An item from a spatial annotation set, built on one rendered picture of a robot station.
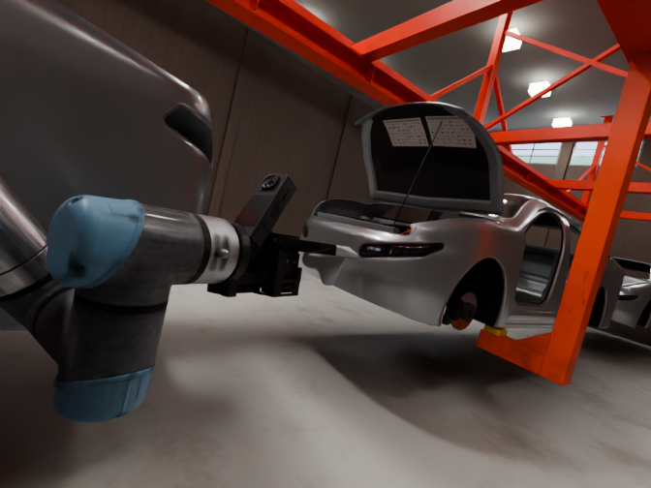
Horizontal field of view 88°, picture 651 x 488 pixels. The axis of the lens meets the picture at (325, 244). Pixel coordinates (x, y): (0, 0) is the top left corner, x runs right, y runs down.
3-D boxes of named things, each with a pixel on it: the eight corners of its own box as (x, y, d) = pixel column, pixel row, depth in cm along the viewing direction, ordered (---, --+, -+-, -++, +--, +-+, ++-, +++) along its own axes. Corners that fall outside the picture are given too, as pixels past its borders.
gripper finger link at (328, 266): (352, 286, 51) (294, 281, 48) (357, 248, 51) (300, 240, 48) (361, 289, 48) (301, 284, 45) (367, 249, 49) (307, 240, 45)
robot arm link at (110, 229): (32, 280, 28) (51, 181, 28) (157, 280, 37) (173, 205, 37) (70, 312, 24) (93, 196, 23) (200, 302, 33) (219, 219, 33)
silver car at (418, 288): (492, 293, 652) (514, 214, 642) (613, 332, 503) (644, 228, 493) (266, 264, 354) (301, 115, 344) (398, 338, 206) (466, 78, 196)
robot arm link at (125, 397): (109, 362, 39) (129, 271, 38) (163, 411, 33) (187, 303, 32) (21, 380, 32) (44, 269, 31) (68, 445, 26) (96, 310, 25)
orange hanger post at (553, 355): (484, 345, 308) (559, 78, 293) (570, 383, 254) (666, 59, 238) (476, 346, 299) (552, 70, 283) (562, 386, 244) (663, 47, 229)
